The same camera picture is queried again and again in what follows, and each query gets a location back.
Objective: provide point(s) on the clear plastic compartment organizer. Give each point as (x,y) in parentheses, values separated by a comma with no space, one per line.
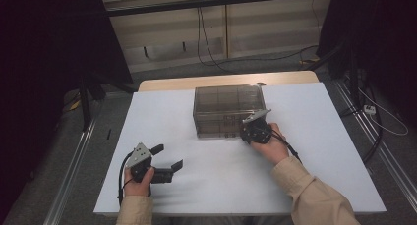
(213,135)

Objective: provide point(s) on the small black floor peg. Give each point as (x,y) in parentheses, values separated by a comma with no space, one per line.
(108,134)

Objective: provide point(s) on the person's left hand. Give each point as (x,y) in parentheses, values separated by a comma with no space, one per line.
(137,187)

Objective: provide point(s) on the white power strip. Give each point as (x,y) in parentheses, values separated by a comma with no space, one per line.
(369,109)

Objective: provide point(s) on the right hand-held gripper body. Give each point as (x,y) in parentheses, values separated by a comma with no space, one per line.
(257,130)

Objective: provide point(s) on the person's right hand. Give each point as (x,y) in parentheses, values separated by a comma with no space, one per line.
(273,149)

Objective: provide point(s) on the aluminium floor rail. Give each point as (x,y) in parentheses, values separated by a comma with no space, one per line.
(72,172)
(377,143)

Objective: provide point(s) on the light wooden table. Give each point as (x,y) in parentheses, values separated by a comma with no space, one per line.
(183,82)

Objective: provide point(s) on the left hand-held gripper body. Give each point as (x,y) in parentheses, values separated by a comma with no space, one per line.
(139,161)

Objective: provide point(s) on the black horizontal bar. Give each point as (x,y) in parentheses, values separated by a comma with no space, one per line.
(213,3)

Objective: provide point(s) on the black stand leg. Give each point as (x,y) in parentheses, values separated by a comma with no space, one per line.
(86,110)

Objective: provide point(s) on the black curtain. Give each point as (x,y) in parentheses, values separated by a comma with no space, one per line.
(49,54)
(377,38)

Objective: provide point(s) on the small dark object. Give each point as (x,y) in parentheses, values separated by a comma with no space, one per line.
(261,84)

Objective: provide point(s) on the smoky clear plastic drawer box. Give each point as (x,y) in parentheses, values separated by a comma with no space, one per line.
(226,99)

